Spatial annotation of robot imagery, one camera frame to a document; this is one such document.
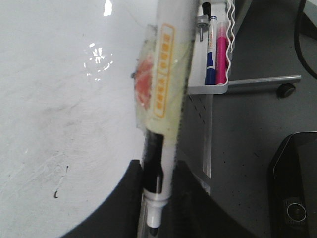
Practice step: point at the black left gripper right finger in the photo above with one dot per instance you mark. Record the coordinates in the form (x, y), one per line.
(193, 213)

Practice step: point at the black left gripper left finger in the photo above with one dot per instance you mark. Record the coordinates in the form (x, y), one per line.
(118, 215)

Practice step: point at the white black whiteboard marker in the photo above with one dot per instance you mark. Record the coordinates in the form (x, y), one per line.
(161, 81)

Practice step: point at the blue whiteboard marker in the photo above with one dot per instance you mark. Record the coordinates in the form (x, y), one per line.
(211, 52)

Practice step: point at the grey whiteboard stand leg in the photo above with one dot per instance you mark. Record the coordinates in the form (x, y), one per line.
(265, 81)

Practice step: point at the pink highlighter marker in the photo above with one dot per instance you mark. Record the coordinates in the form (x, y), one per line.
(221, 47)

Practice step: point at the black caster wheel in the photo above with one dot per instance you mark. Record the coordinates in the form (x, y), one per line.
(285, 90)

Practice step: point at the white metal marker tray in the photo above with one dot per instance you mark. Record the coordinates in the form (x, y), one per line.
(224, 10)

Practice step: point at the white whiteboard with aluminium frame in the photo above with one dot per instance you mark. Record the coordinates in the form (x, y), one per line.
(67, 112)

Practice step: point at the black camera device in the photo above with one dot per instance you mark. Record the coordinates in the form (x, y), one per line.
(292, 187)

